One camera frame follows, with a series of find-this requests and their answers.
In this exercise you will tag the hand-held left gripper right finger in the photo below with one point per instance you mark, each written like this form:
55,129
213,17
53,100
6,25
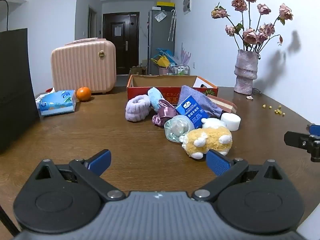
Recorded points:
218,163

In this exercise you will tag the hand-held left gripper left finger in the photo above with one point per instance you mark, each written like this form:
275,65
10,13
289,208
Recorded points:
101,160

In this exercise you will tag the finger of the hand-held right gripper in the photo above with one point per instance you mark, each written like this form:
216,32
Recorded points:
315,129
297,140

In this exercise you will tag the yellow plush toy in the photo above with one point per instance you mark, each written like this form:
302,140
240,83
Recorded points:
210,140

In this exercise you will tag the white plush toy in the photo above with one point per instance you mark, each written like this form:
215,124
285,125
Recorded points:
212,123

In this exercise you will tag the white towel roll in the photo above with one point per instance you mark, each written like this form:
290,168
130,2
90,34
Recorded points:
231,121

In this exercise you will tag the clear plastic shower cap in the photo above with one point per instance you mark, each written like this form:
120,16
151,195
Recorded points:
177,128

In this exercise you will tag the blue handkerchief pack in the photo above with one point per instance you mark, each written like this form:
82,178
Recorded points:
192,112

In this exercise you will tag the purple knitted cloth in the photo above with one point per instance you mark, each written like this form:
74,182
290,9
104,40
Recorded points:
197,95

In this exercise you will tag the purple satin scrunchie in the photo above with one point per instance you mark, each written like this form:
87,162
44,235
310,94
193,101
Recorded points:
163,112

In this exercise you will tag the blue fuzzy scrunchie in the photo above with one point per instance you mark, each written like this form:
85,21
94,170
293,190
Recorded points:
155,97

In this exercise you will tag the orange-edged cardboard box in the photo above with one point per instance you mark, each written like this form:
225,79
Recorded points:
150,91

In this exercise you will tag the scattered yellow crumbs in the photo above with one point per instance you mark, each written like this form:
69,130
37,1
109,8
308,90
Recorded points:
277,111

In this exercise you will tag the orange fruit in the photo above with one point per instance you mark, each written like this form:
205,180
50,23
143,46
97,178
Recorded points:
83,94

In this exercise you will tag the blue tissue pack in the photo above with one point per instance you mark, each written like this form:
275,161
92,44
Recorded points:
57,102

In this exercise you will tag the pink textured vase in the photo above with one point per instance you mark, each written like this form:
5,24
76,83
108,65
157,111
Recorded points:
246,70

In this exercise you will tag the red packet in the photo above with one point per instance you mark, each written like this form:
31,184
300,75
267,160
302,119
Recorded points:
50,90

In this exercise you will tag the brown floor cardboard box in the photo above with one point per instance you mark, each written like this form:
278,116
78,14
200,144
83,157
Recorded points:
137,70

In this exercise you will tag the pink ribbed suitcase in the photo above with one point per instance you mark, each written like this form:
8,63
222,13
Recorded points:
82,65

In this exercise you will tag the pink bucket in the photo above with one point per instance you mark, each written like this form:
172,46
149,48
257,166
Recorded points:
163,70

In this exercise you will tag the dark brown entrance door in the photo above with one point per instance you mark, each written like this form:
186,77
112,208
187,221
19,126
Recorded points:
120,52

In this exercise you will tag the black monitor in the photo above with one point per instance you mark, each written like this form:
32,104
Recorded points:
15,87

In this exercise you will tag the purple feather decoration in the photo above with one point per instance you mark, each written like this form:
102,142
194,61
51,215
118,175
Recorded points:
186,55

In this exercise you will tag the bunch of dried roses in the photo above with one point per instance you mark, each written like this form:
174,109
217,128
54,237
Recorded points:
250,35

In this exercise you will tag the yellow bag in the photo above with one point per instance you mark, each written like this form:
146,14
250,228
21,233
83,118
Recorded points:
162,61

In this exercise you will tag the white paper notice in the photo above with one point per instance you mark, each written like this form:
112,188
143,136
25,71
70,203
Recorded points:
118,31

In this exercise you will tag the grey refrigerator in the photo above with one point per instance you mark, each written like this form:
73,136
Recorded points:
160,35

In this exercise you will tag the hanging white umbrella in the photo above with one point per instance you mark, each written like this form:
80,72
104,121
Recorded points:
172,25

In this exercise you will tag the clear plastic packet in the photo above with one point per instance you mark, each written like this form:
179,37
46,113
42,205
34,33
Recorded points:
160,16

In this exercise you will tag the white electrical panel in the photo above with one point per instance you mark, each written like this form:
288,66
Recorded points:
186,3

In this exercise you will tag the yellow and black box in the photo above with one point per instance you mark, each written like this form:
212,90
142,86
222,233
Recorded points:
166,5

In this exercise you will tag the interior door frame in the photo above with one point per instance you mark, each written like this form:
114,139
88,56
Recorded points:
92,22

